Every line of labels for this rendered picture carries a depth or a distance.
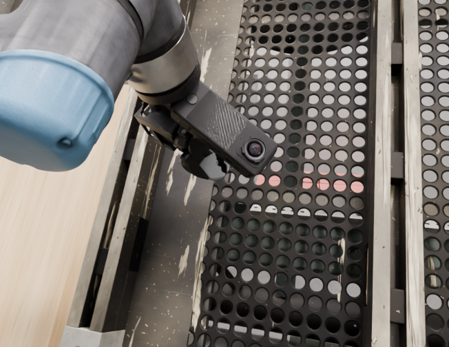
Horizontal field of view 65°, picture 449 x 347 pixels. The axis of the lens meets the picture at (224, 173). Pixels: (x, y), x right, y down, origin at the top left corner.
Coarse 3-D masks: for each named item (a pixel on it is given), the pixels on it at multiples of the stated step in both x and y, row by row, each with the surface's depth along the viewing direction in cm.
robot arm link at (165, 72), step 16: (176, 48) 30; (192, 48) 32; (144, 64) 30; (160, 64) 30; (176, 64) 31; (192, 64) 33; (128, 80) 33; (144, 80) 32; (160, 80) 32; (176, 80) 32
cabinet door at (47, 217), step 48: (96, 144) 67; (0, 192) 68; (48, 192) 66; (96, 192) 63; (0, 240) 65; (48, 240) 63; (0, 288) 62; (48, 288) 60; (0, 336) 59; (48, 336) 57
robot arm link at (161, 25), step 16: (128, 0) 32; (144, 0) 24; (160, 0) 27; (176, 0) 29; (144, 16) 25; (160, 16) 27; (176, 16) 29; (144, 32) 25; (160, 32) 28; (176, 32) 29; (144, 48) 28; (160, 48) 29
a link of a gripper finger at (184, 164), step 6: (186, 150) 41; (180, 156) 41; (186, 156) 41; (186, 162) 42; (192, 162) 42; (198, 162) 43; (186, 168) 43; (192, 168) 43; (198, 168) 44; (198, 174) 45; (204, 174) 46
